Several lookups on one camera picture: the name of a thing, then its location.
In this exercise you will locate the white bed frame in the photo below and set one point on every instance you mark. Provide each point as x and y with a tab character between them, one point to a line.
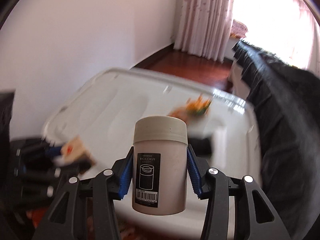
240	88

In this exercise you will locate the folded pink quilt stack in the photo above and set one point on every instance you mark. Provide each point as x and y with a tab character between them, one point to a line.
238	30

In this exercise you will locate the orange toy dinosaur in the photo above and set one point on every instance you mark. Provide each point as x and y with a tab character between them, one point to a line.
192	109

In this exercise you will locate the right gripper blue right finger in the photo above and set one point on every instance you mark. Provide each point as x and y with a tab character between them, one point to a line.
255	216

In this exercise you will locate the white cylindrical holder canister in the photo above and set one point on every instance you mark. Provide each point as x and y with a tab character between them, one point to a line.
159	166

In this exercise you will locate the pink patterned curtain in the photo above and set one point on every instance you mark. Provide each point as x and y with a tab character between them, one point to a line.
204	28

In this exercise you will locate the dark bed blanket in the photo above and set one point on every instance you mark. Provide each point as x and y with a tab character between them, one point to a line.
286	104

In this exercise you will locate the white plastic storage box lid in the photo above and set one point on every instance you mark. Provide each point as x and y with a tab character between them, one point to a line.
104	111

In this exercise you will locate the small wooden cube box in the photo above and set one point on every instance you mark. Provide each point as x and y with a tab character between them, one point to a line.
75	151

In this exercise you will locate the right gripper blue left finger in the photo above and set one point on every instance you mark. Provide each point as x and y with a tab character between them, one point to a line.
66	217

